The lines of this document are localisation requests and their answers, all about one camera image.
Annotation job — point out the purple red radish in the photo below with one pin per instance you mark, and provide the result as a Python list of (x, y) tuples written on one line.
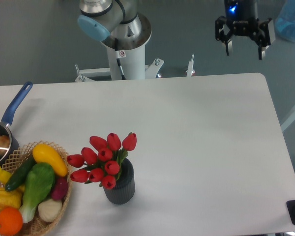
[(60, 189)]

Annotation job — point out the green bok choy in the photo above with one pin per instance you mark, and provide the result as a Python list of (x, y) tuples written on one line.
[(38, 184)]

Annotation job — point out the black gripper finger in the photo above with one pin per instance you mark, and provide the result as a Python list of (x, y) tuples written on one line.
[(223, 37), (263, 35)]

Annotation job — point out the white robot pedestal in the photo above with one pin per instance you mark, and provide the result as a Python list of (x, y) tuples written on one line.
[(124, 65)]

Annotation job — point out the small yellow banana pepper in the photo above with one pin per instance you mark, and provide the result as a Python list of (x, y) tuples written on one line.
[(4, 176)]

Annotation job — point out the white garlic bulb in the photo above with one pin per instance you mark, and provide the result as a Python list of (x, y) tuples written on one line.
[(48, 210)]

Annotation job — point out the dark grey ribbed vase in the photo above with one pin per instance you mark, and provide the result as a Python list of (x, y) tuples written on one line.
[(125, 186)]

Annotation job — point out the red tulip bouquet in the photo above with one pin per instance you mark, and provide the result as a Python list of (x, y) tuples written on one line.
[(103, 162)]

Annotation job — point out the woven wicker basket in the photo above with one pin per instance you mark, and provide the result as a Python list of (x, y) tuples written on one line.
[(38, 227)]

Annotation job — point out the yellow squash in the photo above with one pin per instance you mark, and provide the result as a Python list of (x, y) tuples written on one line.
[(44, 153)]

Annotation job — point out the dark green cucumber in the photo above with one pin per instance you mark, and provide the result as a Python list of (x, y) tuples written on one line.
[(19, 176)]

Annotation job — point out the orange fruit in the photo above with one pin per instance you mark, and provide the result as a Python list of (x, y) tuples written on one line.
[(11, 221)]

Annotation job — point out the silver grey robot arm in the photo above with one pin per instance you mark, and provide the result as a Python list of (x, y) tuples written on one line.
[(119, 26)]

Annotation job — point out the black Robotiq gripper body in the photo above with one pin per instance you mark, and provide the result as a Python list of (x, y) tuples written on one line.
[(241, 18)]

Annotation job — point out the yellow gourd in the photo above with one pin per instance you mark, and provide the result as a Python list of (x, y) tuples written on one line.
[(10, 199)]

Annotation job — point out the blue handled saucepan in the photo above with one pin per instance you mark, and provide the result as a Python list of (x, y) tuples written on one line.
[(8, 117)]

